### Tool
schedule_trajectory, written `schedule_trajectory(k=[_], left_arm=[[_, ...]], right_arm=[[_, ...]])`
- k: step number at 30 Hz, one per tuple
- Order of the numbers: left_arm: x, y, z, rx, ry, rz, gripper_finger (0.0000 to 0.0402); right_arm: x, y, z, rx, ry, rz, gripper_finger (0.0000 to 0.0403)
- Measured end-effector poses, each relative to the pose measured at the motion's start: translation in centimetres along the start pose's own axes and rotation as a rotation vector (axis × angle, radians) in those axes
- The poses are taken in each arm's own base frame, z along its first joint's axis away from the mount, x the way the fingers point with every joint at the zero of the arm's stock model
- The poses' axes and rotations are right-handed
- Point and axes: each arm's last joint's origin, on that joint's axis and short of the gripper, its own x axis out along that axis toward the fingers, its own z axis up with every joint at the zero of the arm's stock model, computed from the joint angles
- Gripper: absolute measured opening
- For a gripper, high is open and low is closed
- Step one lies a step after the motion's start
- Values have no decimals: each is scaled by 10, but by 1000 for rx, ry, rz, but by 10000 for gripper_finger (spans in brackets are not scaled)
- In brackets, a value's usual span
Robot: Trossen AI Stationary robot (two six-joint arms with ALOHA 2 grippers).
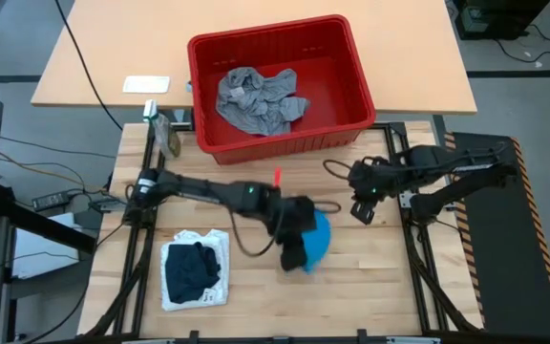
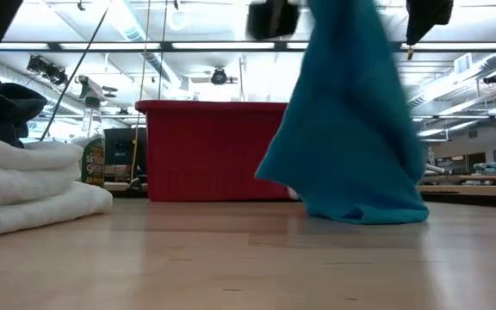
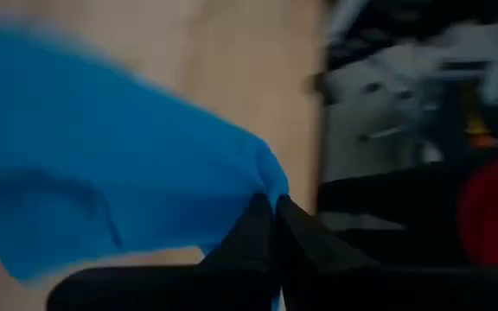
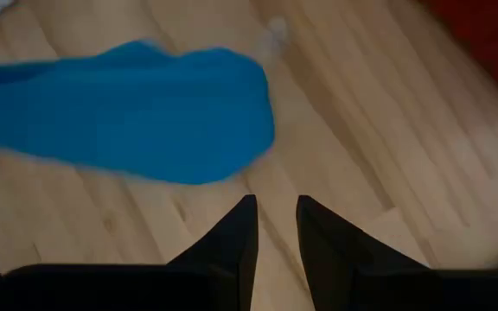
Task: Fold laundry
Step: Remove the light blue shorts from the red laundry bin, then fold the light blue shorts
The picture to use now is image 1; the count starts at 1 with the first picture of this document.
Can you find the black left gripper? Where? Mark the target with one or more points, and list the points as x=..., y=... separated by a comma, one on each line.
x=291, y=220

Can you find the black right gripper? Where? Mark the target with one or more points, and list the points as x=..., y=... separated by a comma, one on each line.
x=373, y=181

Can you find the bright blue cloth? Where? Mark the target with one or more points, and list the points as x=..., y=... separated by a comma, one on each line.
x=320, y=239

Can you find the white textured cloth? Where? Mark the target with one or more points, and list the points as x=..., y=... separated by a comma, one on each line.
x=220, y=291

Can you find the dark navy towel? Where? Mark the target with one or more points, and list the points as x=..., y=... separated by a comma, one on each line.
x=189, y=272

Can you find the grey shirt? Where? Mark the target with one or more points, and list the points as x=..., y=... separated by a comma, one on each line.
x=260, y=105

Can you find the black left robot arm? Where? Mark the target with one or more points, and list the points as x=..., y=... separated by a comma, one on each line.
x=208, y=191

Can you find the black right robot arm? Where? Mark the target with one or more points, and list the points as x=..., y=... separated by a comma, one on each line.
x=447, y=165

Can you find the red plastic laundry basket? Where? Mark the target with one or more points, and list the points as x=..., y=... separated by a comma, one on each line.
x=346, y=129

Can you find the small red tag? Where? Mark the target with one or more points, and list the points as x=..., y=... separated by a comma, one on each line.
x=278, y=177

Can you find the silver aluminium extrusion bar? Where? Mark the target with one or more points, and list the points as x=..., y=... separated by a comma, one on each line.
x=413, y=340
x=148, y=341

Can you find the black mat with hazard stripes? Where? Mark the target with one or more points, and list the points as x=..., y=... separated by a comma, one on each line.
x=494, y=263

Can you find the light wooden desk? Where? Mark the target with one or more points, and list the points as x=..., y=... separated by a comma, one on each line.
x=399, y=48

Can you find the small grey device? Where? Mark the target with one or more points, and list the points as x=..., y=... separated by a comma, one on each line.
x=108, y=205

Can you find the small metal clamp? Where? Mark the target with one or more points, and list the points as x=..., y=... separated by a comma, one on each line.
x=189, y=87

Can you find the white card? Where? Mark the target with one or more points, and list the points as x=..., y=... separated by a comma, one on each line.
x=146, y=84

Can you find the black floor equipment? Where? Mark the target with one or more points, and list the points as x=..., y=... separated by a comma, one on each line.
x=494, y=19

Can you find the white box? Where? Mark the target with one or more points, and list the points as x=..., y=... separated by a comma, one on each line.
x=41, y=253

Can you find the silver mounting bracket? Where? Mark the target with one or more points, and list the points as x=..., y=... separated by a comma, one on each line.
x=406, y=200

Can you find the black aluminium table frame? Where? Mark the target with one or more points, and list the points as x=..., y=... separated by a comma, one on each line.
x=416, y=272

